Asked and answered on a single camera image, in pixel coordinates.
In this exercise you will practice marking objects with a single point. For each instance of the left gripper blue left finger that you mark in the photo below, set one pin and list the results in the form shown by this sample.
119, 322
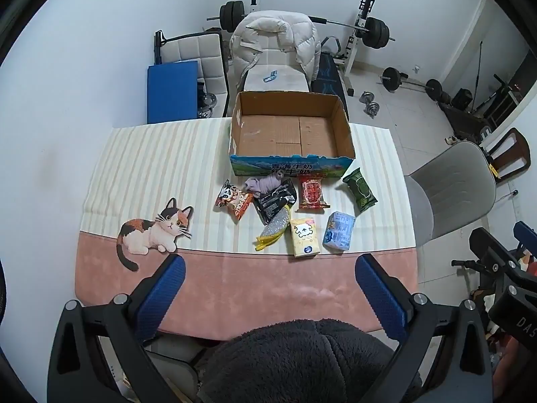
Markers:
154, 295

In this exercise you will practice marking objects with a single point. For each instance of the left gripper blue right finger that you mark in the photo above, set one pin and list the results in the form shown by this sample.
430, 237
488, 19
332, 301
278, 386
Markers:
388, 298

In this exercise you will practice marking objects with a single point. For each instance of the blue tissue pack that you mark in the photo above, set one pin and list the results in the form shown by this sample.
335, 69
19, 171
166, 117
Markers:
338, 232

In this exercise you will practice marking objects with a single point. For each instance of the green snack packet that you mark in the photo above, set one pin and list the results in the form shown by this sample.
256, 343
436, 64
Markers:
360, 190

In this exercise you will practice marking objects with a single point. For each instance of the orange panda snack packet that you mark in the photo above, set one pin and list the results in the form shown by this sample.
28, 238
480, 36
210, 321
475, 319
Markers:
234, 199

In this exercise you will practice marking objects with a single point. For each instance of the red snack packet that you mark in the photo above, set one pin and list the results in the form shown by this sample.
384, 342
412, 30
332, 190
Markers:
311, 193

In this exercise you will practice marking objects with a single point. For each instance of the silver yellow scrub sponge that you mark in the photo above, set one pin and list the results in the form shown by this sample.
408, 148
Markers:
274, 230

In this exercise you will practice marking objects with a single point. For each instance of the black snack packet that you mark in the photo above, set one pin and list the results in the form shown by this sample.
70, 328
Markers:
269, 205

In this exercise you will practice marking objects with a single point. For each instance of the purple cloth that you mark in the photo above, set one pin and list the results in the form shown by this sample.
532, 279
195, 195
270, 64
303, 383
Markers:
258, 186

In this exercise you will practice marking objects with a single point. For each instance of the dark fleece clothing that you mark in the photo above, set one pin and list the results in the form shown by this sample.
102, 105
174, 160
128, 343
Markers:
296, 361

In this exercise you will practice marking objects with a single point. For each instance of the grey swivel chair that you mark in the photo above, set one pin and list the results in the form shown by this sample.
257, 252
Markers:
449, 192

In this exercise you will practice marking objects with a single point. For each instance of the brown wooden chair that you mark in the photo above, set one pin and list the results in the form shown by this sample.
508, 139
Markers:
518, 151

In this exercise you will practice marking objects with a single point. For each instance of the striped pink cat tablecloth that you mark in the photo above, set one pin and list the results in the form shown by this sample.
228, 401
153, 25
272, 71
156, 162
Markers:
231, 287

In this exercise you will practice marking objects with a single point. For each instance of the chrome dumbbell pair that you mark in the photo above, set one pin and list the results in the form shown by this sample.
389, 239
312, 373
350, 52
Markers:
371, 107

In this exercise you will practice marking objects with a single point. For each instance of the open cardboard box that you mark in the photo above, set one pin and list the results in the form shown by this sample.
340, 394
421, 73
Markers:
299, 133

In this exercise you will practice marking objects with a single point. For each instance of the blue folded mat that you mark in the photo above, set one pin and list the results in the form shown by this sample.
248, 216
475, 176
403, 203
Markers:
172, 92

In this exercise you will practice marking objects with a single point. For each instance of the floor barbell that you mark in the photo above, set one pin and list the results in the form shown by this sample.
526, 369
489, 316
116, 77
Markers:
392, 80

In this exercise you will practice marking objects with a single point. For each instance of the black weight bench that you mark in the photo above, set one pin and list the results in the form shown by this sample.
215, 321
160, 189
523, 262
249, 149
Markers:
328, 79

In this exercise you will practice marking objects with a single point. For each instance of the blue wrapper on chair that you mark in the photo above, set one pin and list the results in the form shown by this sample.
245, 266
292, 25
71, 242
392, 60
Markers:
271, 77

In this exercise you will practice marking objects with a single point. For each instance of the white padded chair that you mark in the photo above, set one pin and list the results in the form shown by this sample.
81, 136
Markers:
289, 79

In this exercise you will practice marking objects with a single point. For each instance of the white leather bench chair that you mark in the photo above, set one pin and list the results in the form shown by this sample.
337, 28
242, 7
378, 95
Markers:
207, 50

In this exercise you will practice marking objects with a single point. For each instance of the barbell on rack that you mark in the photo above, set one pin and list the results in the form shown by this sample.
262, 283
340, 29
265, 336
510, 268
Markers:
295, 33

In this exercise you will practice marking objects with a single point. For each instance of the white puffer jacket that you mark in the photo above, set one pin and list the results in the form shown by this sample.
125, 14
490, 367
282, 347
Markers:
272, 55

